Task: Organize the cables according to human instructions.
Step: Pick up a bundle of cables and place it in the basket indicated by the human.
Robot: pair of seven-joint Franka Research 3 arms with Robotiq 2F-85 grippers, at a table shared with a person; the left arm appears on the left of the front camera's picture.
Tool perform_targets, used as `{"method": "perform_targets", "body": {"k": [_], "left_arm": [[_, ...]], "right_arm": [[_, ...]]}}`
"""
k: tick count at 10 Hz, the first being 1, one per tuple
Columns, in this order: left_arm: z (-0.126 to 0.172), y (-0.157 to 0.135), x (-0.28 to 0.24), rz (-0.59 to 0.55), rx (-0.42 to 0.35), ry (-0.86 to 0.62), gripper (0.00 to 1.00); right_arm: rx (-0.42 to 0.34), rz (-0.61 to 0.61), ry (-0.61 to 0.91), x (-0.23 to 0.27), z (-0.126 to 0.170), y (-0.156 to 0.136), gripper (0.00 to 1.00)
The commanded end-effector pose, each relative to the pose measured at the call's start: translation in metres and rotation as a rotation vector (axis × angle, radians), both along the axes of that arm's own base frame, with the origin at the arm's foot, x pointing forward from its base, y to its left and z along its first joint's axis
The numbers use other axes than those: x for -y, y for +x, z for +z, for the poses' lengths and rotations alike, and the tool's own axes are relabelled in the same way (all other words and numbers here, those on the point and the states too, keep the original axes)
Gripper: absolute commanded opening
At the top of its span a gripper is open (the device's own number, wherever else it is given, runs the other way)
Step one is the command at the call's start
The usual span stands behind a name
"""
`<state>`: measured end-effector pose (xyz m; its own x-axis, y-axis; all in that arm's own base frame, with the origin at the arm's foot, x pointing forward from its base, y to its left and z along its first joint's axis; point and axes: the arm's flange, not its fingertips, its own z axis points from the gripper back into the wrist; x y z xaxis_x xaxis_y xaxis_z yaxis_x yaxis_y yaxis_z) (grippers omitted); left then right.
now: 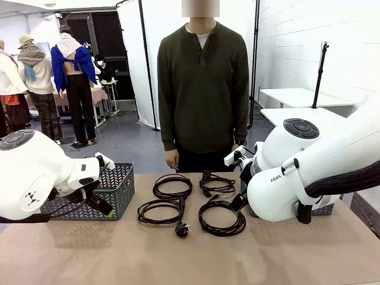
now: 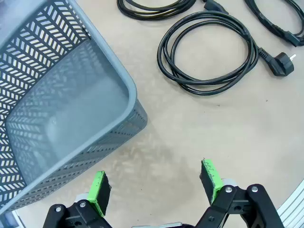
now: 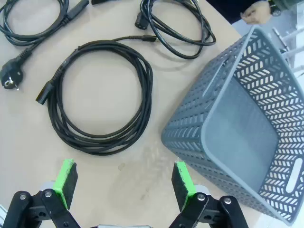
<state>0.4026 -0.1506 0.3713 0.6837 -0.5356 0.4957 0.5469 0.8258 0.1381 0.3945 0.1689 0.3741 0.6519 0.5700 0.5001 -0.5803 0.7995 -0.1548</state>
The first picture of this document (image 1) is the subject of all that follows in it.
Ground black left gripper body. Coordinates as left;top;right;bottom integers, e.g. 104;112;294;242
53;179;102;208

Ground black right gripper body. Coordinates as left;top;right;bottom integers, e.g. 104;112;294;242
239;162;254;194

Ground thick black cable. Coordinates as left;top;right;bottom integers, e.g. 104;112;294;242
198;194;247;238

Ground black cable with small connectors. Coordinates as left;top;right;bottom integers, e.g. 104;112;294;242
198;170;237;198

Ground black cable with round plug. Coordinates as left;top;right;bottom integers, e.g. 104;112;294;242
137;197;193;238

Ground person's left forearm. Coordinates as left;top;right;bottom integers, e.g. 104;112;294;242
233;97;250;143

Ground person's right forearm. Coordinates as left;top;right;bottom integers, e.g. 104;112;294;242
159;97;179;151

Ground person's right hand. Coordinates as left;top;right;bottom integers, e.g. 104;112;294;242
164;149;180;171

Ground grey plastic mesh basket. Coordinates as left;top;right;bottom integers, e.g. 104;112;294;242
239;178;343;219
40;162;135;222

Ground black trousers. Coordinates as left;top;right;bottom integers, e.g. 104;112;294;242
176;142;238;173

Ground dark green henley sweater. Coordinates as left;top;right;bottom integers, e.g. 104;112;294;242
157;21;250;154

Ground narrow white table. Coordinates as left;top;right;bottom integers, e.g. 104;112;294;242
259;88;354;109

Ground table with pink cloth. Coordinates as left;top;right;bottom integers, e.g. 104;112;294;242
26;87;109;128

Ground black backdrop stand pole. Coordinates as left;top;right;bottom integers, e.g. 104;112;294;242
138;0;161;131
248;0;261;129

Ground mannequin with blue cloth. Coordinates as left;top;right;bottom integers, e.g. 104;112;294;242
50;25;99;146

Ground small white desk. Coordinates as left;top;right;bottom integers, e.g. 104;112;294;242
99;79;120;116

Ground mannequin with patterned scarf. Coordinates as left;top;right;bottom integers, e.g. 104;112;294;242
17;34;64;144

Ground black tripod pole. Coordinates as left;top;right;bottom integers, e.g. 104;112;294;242
311;41;331;109

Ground background person with black hair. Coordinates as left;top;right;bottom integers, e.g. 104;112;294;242
94;55;116;83

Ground mannequin in white jacket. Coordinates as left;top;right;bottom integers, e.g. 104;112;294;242
0;39;31;138

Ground white humanoid robot figure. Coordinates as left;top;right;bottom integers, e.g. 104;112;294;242
82;41;103;77

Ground white backdrop screen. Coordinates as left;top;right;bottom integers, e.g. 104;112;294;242
116;0;259;131

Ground person's blurred head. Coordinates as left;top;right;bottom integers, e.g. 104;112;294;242
181;0;220;18

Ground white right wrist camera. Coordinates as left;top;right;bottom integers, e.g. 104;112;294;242
224;147;248;167

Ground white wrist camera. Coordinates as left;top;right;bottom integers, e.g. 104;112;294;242
224;147;248;167
94;152;115;171

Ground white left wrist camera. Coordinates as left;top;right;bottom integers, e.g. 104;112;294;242
94;152;115;171

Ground thin black coiled cable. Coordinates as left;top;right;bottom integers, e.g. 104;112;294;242
152;173;193;200

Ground black braided cable sleeve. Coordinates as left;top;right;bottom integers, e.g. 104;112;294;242
296;160;380;225

